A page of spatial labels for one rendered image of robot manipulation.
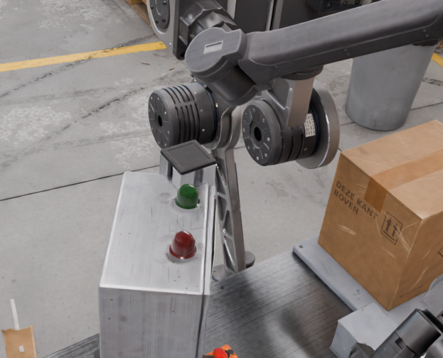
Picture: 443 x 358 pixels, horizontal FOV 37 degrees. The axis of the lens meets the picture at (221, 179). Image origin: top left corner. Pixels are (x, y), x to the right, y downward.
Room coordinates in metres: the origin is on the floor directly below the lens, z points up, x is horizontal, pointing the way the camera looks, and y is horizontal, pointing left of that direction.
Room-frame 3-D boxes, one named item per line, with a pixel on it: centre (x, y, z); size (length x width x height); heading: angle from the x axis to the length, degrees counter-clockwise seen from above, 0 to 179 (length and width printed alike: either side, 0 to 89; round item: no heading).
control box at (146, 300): (0.48, 0.05, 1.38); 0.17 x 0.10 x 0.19; 3
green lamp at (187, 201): (0.51, 0.03, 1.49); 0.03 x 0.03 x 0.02
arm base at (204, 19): (0.97, 0.05, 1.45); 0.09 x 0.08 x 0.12; 121
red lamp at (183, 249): (0.44, 0.03, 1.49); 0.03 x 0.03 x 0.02
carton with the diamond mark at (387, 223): (1.15, -0.44, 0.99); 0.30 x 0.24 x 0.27; 127
